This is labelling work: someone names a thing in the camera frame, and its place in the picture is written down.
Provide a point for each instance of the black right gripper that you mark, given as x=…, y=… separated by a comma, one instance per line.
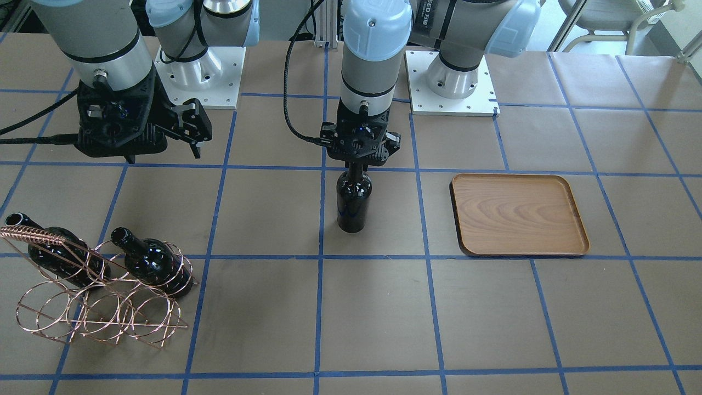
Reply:
x=163, y=102

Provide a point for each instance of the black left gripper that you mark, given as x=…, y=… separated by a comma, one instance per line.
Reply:
x=392, y=140

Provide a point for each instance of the dark wine bottle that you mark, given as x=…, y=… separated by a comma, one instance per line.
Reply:
x=152, y=262
x=354, y=188
x=60, y=255

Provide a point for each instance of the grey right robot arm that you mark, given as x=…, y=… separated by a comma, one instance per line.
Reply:
x=103, y=38

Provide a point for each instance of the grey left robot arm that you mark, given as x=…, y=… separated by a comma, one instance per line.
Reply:
x=442, y=44

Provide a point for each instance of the wooden rectangular tray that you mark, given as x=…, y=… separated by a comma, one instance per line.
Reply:
x=509, y=215

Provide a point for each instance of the copper wire bottle basket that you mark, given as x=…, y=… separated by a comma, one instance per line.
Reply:
x=112, y=307

